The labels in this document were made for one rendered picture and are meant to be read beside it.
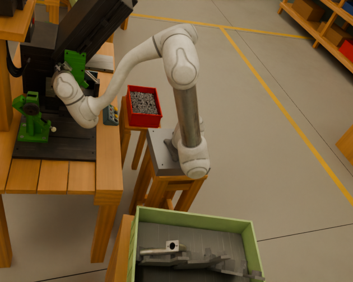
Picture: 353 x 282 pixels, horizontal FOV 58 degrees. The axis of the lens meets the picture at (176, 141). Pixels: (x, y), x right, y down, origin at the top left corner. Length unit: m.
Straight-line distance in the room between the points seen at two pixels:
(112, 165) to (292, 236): 1.96
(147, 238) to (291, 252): 1.74
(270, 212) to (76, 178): 2.03
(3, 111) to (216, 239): 1.29
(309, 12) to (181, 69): 6.50
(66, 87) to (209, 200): 1.89
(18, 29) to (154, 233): 1.10
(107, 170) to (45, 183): 0.32
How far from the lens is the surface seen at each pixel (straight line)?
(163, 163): 1.85
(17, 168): 1.79
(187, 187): 2.05
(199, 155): 1.61
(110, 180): 1.72
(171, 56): 1.24
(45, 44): 2.01
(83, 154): 1.82
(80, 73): 1.95
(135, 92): 2.36
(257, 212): 3.15
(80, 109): 1.57
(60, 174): 1.76
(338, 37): 6.98
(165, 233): 1.67
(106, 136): 1.94
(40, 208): 2.69
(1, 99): 1.82
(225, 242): 1.76
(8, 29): 1.50
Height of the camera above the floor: 2.27
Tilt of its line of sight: 42 degrees down
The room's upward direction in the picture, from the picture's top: 21 degrees clockwise
